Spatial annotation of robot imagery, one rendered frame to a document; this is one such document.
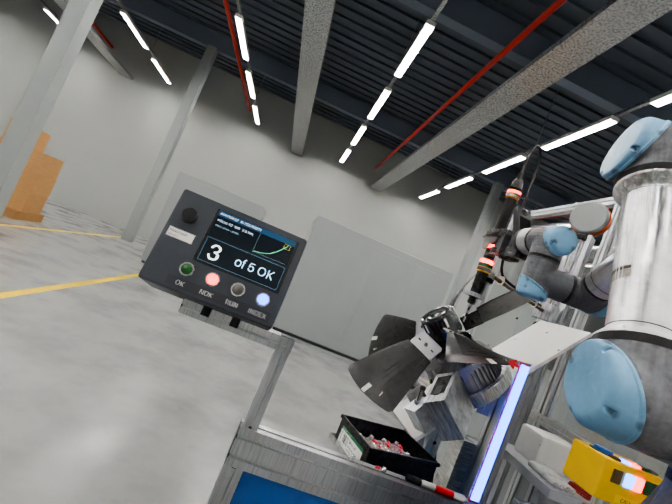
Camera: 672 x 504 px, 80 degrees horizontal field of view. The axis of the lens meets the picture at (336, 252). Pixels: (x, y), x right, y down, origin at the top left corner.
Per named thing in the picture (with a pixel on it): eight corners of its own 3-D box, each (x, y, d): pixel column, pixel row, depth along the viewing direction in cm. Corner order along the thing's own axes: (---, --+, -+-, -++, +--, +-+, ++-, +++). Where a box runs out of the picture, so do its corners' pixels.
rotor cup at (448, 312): (452, 333, 145) (436, 302, 144) (481, 335, 132) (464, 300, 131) (424, 355, 139) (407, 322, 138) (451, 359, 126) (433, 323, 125)
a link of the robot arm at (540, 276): (564, 310, 95) (581, 267, 96) (519, 291, 97) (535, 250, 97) (549, 308, 103) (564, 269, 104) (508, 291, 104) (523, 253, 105)
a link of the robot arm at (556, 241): (545, 251, 95) (558, 218, 95) (518, 251, 105) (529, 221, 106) (573, 264, 96) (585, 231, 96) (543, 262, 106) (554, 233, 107)
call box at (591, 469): (613, 498, 98) (628, 457, 99) (651, 525, 88) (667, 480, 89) (558, 477, 96) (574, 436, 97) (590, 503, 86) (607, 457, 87)
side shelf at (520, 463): (538, 462, 161) (541, 455, 161) (611, 522, 125) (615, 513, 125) (487, 443, 158) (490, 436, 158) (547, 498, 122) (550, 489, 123)
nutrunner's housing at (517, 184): (467, 303, 129) (518, 174, 132) (478, 307, 126) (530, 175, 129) (462, 300, 126) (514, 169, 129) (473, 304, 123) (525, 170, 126)
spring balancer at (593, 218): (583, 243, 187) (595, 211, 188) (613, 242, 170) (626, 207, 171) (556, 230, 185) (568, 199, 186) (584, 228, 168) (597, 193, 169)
